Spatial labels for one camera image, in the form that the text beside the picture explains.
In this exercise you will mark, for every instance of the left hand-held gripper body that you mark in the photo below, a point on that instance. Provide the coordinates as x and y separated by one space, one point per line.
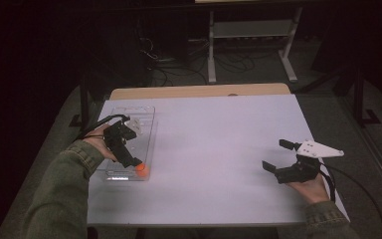
116 139

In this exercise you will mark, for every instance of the clear plastic box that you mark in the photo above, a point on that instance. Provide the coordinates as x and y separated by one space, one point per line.
146 146

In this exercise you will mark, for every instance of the orange ping-pong ball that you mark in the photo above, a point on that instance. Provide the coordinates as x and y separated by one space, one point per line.
143 171

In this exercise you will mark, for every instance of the white metal stand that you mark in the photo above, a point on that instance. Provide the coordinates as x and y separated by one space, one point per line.
252 29

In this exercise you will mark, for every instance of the person's left hand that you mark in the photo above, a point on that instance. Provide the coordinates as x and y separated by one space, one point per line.
96 142

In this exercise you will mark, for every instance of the black metal stand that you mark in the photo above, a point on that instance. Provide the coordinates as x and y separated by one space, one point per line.
85 99
359 96

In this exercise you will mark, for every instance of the person's right hand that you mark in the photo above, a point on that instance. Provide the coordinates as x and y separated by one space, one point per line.
311 191

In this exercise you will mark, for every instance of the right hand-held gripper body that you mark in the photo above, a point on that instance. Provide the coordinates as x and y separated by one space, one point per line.
300 172

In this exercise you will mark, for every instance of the black computer tower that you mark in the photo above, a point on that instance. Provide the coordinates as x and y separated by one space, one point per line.
169 36

